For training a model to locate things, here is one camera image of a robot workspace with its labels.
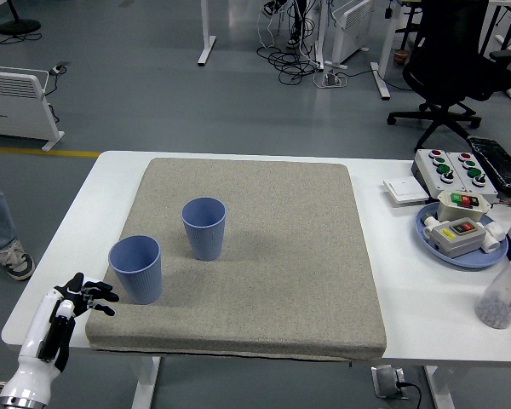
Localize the black floor cable bundle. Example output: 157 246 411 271
255 44 324 85

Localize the black outlet cable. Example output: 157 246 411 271
394 380 422 409

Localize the white table leg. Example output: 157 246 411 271
423 365 457 409
130 355 162 409

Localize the white desk leg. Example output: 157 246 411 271
313 0 327 72
197 0 217 66
370 0 399 101

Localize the white green-red push-button switch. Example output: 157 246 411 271
434 189 493 222

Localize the white plastic pipe fitting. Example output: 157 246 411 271
422 215 442 244
480 220 506 254

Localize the silver floor outlet box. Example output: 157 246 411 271
370 365 410 400

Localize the white panel heater with handle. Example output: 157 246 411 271
324 0 376 69

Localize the clear bottle red cap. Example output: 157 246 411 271
475 250 511 331

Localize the grey-brown square mat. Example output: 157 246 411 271
84 157 388 362

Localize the large white panel heater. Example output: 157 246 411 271
0 64 66 153

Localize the black office chair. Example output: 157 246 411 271
386 0 511 151

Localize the black fan stand base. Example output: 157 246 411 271
0 0 42 35

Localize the person's foot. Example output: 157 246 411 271
261 0 287 17
0 238 36 281

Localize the white button control box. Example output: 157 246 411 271
411 148 463 199
445 152 500 205

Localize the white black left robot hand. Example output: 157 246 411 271
0 272 121 406

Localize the grey switch box yellow label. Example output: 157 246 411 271
429 217 487 259

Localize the blue ribbed plastic cup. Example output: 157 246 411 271
107 234 164 306
181 196 227 262

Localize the black wrapped keyboard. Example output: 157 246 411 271
467 135 511 192

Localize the blue round plate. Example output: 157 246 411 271
415 201 509 269

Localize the white wall switch plate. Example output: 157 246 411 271
382 176 430 207

